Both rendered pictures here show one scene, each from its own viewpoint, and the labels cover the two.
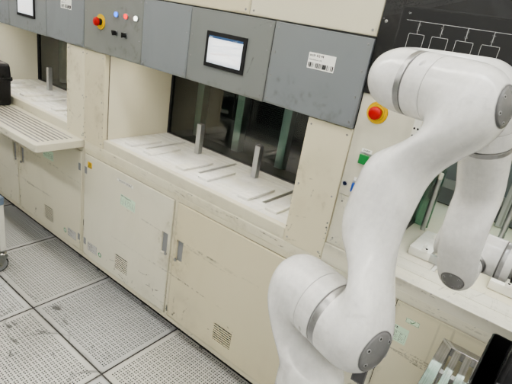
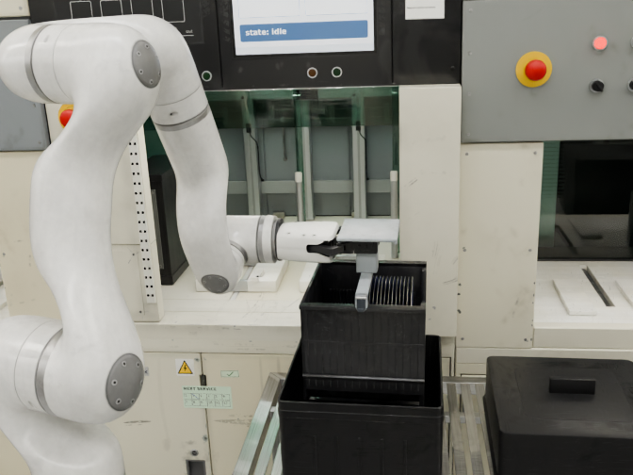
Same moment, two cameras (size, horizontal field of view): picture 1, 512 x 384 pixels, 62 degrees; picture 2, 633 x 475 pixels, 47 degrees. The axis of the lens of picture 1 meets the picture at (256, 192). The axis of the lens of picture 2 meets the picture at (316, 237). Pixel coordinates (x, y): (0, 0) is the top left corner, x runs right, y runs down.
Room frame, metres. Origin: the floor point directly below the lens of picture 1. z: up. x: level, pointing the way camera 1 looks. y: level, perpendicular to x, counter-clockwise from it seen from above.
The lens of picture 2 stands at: (-0.30, -0.08, 1.56)
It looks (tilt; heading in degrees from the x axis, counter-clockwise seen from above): 18 degrees down; 333
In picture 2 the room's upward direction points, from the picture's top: 2 degrees counter-clockwise
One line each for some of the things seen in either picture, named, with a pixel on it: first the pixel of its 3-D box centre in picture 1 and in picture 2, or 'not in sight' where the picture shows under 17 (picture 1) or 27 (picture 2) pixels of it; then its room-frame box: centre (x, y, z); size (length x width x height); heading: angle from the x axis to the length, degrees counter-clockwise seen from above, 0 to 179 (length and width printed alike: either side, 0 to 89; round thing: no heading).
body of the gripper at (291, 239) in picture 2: not in sight; (305, 239); (0.78, -0.60, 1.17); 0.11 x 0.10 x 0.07; 54
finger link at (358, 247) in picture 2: not in sight; (357, 246); (0.69, -0.65, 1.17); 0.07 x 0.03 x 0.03; 54
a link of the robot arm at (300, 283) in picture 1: (308, 326); (50, 402); (0.63, -0.14, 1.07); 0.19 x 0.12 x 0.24; 37
